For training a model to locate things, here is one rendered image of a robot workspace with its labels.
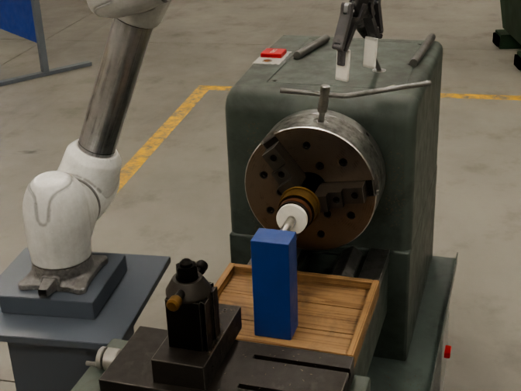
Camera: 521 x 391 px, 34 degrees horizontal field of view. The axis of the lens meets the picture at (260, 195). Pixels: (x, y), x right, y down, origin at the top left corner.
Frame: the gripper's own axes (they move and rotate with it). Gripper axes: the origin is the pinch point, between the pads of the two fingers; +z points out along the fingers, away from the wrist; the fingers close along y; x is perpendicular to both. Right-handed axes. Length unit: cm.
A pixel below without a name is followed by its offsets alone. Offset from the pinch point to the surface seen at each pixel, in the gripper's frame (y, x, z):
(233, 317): -54, -7, 35
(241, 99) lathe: -0.4, 31.0, 14.4
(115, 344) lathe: -63, 16, 46
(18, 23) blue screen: 288, 459, 122
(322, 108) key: -6.0, 4.6, 9.2
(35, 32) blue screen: 279, 430, 123
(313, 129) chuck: -9.5, 4.4, 13.0
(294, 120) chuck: -6.4, 11.6, 13.6
